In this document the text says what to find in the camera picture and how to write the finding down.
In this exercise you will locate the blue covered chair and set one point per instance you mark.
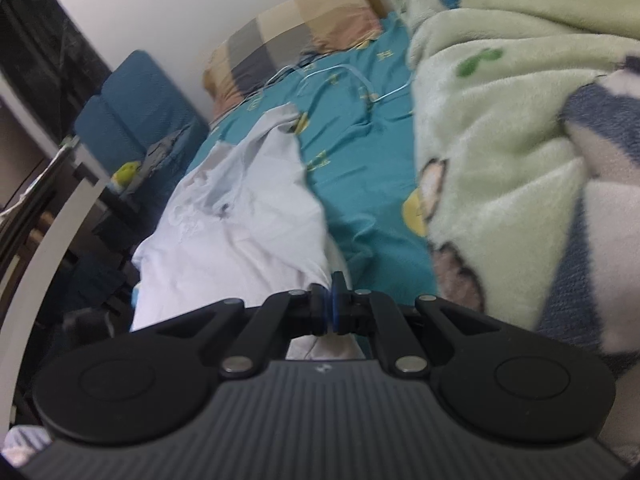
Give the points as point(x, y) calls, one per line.
point(150, 95)
point(95, 280)
point(97, 125)

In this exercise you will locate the green plush toy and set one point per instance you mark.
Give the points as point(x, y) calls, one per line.
point(126, 174)

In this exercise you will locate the white t-shirt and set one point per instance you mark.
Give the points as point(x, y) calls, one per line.
point(235, 230)

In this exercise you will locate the white black desk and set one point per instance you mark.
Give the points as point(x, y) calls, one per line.
point(45, 270)

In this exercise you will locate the pale green fleece blanket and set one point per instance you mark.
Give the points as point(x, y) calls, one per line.
point(500, 110)

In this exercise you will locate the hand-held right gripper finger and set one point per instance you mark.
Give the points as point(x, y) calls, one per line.
point(339, 315)
point(327, 310)

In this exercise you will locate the checked pillow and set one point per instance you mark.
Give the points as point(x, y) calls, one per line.
point(290, 35)

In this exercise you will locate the grey cloth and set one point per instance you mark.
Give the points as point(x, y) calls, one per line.
point(162, 155)

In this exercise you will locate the teal patterned bed sheet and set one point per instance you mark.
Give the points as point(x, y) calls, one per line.
point(370, 170)

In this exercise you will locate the blue white striped fleece cloth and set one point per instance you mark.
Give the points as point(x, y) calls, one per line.
point(615, 210)

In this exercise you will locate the dark glass door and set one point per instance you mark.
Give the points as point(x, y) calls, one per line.
point(45, 45)

